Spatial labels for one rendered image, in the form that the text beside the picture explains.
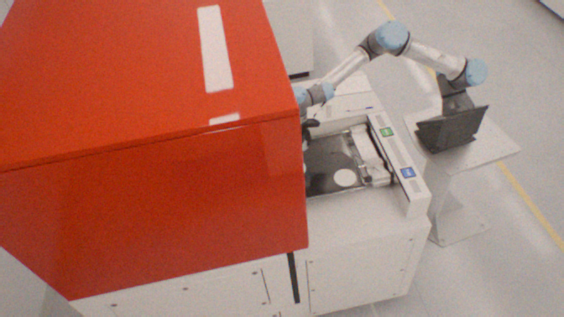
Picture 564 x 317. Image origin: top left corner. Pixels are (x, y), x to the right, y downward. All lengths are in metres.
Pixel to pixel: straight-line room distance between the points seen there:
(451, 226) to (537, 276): 0.54
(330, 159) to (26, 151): 1.34
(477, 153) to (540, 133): 1.52
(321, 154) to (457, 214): 1.28
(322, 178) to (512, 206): 1.61
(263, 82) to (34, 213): 0.59
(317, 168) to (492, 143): 0.90
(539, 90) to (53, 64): 3.68
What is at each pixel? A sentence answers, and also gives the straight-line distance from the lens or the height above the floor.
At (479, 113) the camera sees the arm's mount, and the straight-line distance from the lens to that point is 2.12.
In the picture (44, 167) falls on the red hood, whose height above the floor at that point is 1.79.
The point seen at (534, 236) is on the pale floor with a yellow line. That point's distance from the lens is 3.05.
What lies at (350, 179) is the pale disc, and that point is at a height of 0.90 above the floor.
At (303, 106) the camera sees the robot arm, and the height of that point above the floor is 1.29.
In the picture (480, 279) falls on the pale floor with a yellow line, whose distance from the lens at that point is 2.77.
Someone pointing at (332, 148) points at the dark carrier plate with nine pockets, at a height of 0.90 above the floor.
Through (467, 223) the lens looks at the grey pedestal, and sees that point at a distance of 2.93.
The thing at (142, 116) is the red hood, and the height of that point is 1.82.
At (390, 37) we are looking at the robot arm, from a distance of 1.78.
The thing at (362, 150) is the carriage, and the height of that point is 0.88.
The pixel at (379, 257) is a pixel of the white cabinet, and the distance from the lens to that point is 1.98.
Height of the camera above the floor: 2.37
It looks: 48 degrees down
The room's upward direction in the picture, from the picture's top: 7 degrees counter-clockwise
